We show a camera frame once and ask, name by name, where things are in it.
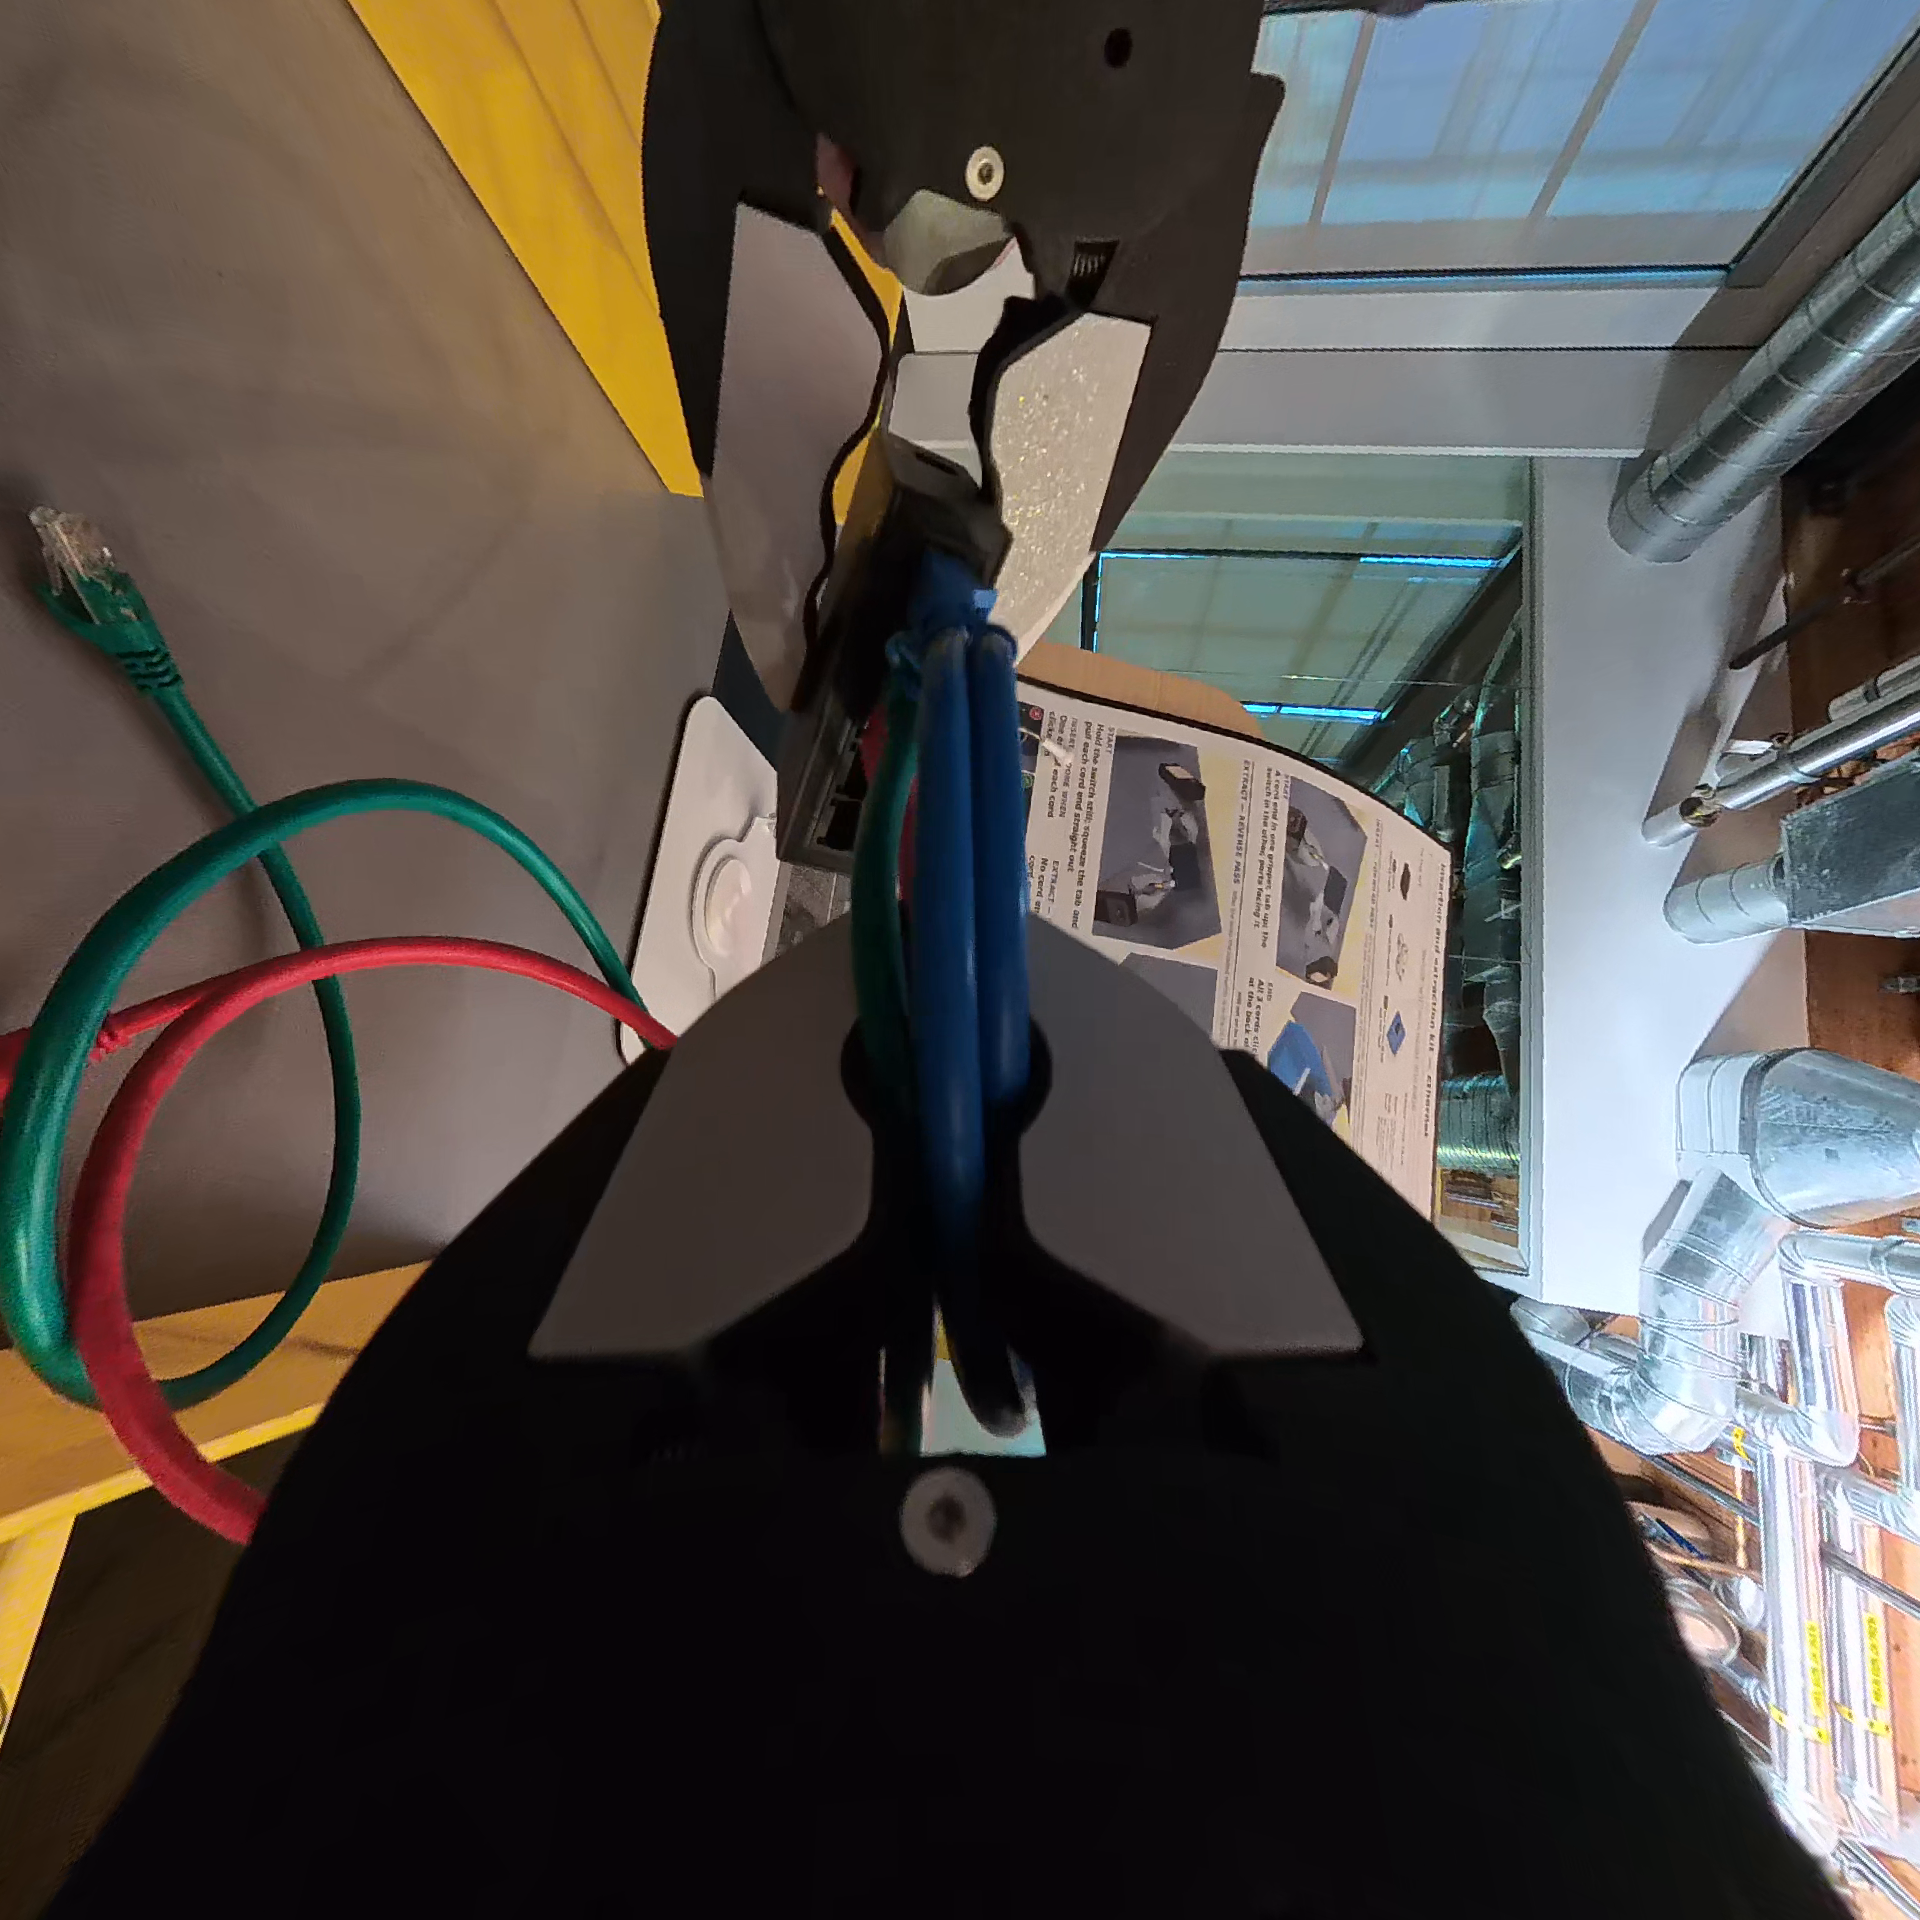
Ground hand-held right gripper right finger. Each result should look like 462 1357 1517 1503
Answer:
1019 923 1367 1353

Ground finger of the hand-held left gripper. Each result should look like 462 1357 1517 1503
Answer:
701 199 900 712
967 291 1159 648

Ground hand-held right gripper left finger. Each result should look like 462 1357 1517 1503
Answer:
527 917 900 1359

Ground blue ethernet cable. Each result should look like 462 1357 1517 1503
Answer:
885 538 1044 1433

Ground yellow plastic bin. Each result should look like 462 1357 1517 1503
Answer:
0 1258 437 1740
348 0 900 500

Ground red ethernet cable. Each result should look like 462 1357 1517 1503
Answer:
0 772 919 1545

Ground green ethernet cable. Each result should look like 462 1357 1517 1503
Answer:
0 505 931 1455

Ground black flat object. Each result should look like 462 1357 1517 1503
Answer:
712 619 785 725

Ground brown backing board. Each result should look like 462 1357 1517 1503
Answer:
1019 643 1267 743

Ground printed instruction sheet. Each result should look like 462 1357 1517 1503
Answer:
1011 694 1450 1223

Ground white mounting plate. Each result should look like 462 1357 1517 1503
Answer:
618 694 787 1059

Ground glass window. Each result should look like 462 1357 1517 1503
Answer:
1245 0 1920 287

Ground insulated silver pipes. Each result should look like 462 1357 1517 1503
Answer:
1618 1231 1920 1891

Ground metal pipe with brass end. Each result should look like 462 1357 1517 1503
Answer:
1642 651 1920 848

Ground thin black ceiling pipe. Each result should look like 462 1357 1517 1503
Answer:
1731 525 1920 667

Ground silver elbow duct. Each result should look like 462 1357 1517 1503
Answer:
1514 1047 1920 1455

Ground spiral metal air duct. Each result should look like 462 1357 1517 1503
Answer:
1606 195 1920 564

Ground rectangular metal air duct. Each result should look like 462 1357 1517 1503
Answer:
1666 740 1920 943

